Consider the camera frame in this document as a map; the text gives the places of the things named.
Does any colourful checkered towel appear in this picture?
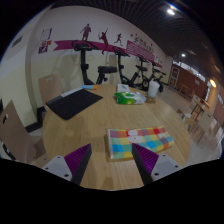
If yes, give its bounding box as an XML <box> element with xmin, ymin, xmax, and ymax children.
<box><xmin>106</xmin><ymin>125</ymin><xmax>175</xmax><ymax>160</ymax></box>

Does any green wet wipes pack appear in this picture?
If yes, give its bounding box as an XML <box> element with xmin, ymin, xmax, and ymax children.
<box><xmin>113</xmin><ymin>91</ymin><xmax>147</xmax><ymax>105</ymax></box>

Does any group of wooden chairs and tables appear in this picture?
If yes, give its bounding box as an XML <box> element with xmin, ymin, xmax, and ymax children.
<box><xmin>176</xmin><ymin>84</ymin><xmax>224</xmax><ymax>151</ymax></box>

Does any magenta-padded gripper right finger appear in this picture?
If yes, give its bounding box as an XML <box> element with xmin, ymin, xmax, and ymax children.
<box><xmin>131</xmin><ymin>143</ymin><xmax>184</xmax><ymax>186</ymax></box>

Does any brown round coaster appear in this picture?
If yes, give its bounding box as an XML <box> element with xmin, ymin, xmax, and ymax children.
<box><xmin>145</xmin><ymin>95</ymin><xmax>158</xmax><ymax>104</ymax></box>

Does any white cup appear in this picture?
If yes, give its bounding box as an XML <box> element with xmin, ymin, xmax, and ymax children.
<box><xmin>147</xmin><ymin>79</ymin><xmax>161</xmax><ymax>99</ymax></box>

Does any brown wooden chair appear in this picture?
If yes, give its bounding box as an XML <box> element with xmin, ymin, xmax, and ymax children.
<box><xmin>37</xmin><ymin>73</ymin><xmax>64</xmax><ymax>109</ymax></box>
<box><xmin>0</xmin><ymin>99</ymin><xmax>38</xmax><ymax>164</ymax></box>

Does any small white box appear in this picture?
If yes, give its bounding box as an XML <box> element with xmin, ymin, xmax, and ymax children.
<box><xmin>116</xmin><ymin>83</ymin><xmax>131</xmax><ymax>94</ymax></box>

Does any group of wall posters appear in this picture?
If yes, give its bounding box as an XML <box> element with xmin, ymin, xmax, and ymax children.
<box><xmin>38</xmin><ymin>28</ymin><xmax>53</xmax><ymax>54</ymax></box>

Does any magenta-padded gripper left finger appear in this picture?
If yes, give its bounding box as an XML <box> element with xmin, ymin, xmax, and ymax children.
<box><xmin>42</xmin><ymin>143</ymin><xmax>93</xmax><ymax>186</ymax></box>

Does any white paper strip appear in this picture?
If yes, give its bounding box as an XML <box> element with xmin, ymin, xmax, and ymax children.
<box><xmin>60</xmin><ymin>87</ymin><xmax>84</xmax><ymax>98</ymax></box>

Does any blue and orange pen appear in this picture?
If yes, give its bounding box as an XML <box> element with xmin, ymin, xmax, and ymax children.
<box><xmin>80</xmin><ymin>84</ymin><xmax>99</xmax><ymax>91</ymax></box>

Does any group of ceiling lights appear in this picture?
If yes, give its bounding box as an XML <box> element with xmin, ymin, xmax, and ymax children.
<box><xmin>166</xmin><ymin>4</ymin><xmax>218</xmax><ymax>88</ymax></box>

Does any black mouse pad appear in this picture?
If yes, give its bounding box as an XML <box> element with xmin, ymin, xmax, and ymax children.
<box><xmin>45</xmin><ymin>88</ymin><xmax>104</xmax><ymax>121</ymax></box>

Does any black exercise bike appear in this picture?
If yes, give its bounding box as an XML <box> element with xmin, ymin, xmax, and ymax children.
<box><xmin>151</xmin><ymin>61</ymin><xmax>168</xmax><ymax>93</ymax></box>
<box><xmin>71</xmin><ymin>39</ymin><xmax>118</xmax><ymax>86</ymax></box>
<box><xmin>136</xmin><ymin>54</ymin><xmax>158</xmax><ymax>92</ymax></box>
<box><xmin>112</xmin><ymin>46</ymin><xmax>149</xmax><ymax>91</ymax></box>

